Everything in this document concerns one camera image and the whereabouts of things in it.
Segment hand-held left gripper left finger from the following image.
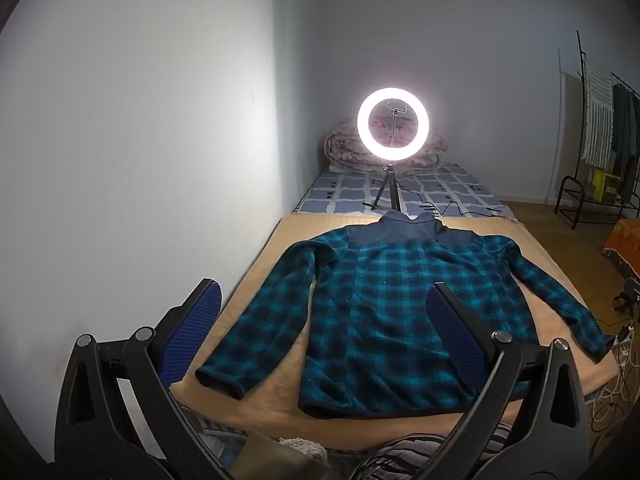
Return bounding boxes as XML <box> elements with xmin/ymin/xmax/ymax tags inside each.
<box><xmin>54</xmin><ymin>277</ymin><xmax>236</xmax><ymax>480</ymax></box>

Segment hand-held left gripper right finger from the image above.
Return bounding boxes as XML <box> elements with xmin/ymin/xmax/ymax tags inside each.
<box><xmin>425</xmin><ymin>282</ymin><xmax>593</xmax><ymax>480</ymax></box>

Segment teal plaid fleece jacket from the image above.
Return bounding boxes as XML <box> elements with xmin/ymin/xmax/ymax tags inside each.
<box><xmin>195</xmin><ymin>210</ymin><xmax>615</xmax><ymax>420</ymax></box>

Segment black metal clothes rack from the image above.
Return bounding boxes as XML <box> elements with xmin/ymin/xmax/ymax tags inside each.
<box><xmin>555</xmin><ymin>30</ymin><xmax>640</xmax><ymax>231</ymax></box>

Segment tan blanket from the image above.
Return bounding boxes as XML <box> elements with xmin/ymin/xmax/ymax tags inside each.
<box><xmin>169</xmin><ymin>212</ymin><xmax>618</xmax><ymax>443</ymax></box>

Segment black white striped cloth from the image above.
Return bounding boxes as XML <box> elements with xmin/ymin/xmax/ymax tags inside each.
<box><xmin>350</xmin><ymin>422</ymin><xmax>516</xmax><ymax>480</ymax></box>

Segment white knit cloth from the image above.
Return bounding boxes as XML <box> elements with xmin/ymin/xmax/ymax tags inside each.
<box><xmin>277</xmin><ymin>435</ymin><xmax>328</xmax><ymax>466</ymax></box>

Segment yellow box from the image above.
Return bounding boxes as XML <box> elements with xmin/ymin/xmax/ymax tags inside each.
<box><xmin>592</xmin><ymin>169</ymin><xmax>621</xmax><ymax>203</ymax></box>

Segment folded floral quilt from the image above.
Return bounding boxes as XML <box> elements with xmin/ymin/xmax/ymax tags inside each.
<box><xmin>324</xmin><ymin>117</ymin><xmax>448</xmax><ymax>173</ymax></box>

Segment white knitted garment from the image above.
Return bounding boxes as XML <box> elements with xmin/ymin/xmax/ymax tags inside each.
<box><xmin>581</xmin><ymin>55</ymin><xmax>615</xmax><ymax>167</ymax></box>

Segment dark hanging garments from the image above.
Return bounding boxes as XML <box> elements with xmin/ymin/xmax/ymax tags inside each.
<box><xmin>610</xmin><ymin>82</ymin><xmax>640</xmax><ymax>206</ymax></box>

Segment tangle of white cables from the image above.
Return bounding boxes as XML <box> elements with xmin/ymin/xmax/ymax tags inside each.
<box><xmin>592</xmin><ymin>325</ymin><xmax>640</xmax><ymax>431</ymax></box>

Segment black camera device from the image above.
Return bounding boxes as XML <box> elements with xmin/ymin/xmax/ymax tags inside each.
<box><xmin>612</xmin><ymin>280</ymin><xmax>640</xmax><ymax>321</ymax></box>

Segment ring light on tripod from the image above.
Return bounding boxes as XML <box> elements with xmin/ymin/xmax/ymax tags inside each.
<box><xmin>356</xmin><ymin>86</ymin><xmax>429</xmax><ymax>211</ymax></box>

